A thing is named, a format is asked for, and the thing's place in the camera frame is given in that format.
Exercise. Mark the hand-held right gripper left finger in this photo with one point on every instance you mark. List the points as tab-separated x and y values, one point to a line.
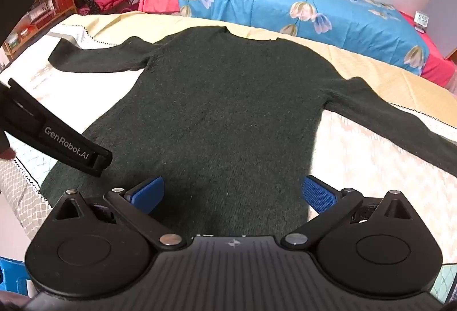
147	191

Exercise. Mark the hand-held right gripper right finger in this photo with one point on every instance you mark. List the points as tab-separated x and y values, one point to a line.
317	195

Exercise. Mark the dark green knit sweater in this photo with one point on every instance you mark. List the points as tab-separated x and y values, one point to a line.
221	111

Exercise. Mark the yellow quilted blanket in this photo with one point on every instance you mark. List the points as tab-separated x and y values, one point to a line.
375	72

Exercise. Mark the blue plastic stool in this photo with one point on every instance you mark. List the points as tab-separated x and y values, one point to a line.
12	275

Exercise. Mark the blue floral quilt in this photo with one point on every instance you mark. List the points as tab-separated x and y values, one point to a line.
271	0

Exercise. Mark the white digital clock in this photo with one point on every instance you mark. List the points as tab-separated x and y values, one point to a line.
422	20

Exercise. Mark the grey board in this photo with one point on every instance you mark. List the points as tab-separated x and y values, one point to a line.
441	15

